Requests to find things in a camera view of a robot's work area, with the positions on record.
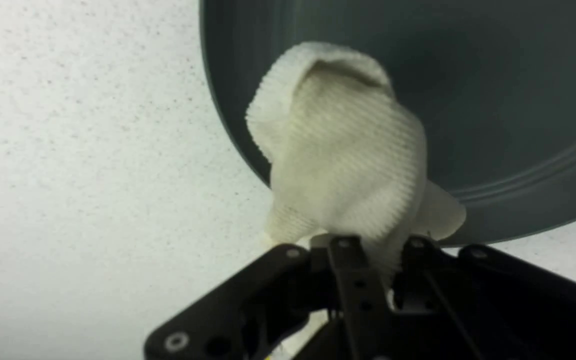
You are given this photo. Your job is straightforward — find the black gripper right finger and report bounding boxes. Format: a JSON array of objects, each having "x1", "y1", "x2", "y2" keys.
[{"x1": 394, "y1": 235, "x2": 576, "y2": 360}]

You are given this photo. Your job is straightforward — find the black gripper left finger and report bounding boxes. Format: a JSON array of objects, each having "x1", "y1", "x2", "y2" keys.
[{"x1": 144, "y1": 232, "x2": 396, "y2": 360}]

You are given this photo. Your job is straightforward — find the beige cloth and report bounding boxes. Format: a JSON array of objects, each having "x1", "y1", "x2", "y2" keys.
[{"x1": 244, "y1": 41, "x2": 468, "y2": 268}]

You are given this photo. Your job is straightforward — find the dark green plate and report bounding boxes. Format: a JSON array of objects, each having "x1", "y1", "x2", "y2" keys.
[{"x1": 197, "y1": 0, "x2": 576, "y2": 248}]

